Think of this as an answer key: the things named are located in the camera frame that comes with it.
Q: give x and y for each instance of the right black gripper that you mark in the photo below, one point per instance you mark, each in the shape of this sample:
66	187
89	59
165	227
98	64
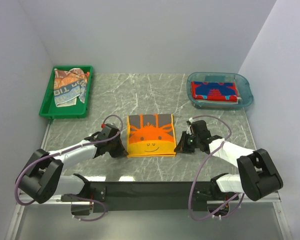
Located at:
182	147

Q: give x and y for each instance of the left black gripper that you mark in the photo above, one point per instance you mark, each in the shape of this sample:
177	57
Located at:
120	151

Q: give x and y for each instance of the orange yellow cloth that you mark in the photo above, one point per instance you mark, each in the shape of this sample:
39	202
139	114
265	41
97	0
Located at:
151	135

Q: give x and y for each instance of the red blue patterned cloth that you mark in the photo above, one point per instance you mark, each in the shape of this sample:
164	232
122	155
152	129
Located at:
214	91

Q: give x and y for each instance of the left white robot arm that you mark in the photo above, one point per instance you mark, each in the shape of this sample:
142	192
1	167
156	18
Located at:
41	178

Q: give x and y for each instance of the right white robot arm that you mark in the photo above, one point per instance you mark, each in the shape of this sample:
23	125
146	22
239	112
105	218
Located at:
257	174

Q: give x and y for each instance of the green plastic bin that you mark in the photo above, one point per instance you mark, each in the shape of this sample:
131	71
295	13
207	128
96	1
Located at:
48	108

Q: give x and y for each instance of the blue translucent plastic tub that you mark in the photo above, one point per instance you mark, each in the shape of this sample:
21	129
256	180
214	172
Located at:
243	87

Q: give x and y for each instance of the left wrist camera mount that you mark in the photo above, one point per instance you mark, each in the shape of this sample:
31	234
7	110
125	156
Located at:
105	124

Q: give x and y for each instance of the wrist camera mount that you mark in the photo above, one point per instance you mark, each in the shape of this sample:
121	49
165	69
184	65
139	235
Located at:
189	130
105	124

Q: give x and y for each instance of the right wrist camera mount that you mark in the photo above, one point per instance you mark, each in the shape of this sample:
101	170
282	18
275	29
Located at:
189	130

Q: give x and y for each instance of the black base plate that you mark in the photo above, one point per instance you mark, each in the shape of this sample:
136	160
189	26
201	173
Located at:
110	196

